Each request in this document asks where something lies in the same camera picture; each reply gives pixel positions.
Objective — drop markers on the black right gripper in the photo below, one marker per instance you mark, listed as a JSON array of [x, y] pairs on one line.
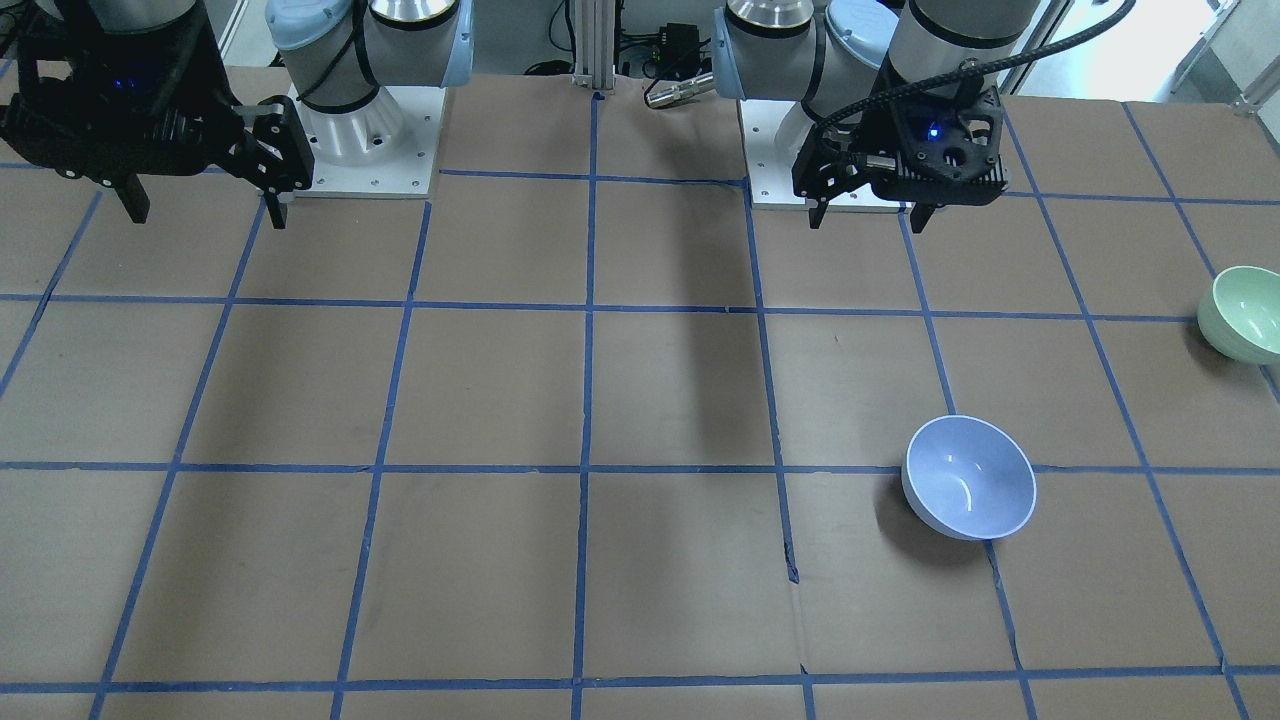
[[268, 150]]

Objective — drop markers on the aluminium frame post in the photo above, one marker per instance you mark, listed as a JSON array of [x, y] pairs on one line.
[[595, 40]]

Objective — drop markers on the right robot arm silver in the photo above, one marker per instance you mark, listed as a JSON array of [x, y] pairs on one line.
[[340, 53]]

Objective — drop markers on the green bowl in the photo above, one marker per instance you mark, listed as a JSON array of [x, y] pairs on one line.
[[1239, 315]]

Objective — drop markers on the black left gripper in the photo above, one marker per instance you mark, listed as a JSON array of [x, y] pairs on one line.
[[826, 171]]

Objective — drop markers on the silver cylindrical connector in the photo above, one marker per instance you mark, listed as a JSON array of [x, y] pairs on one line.
[[669, 97]]

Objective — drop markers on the blue bowl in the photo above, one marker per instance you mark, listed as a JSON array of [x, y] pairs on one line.
[[968, 479]]

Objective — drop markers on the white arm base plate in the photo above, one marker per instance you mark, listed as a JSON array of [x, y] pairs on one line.
[[772, 134], [400, 175]]

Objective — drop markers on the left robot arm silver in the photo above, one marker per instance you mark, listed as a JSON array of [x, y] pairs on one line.
[[898, 97]]

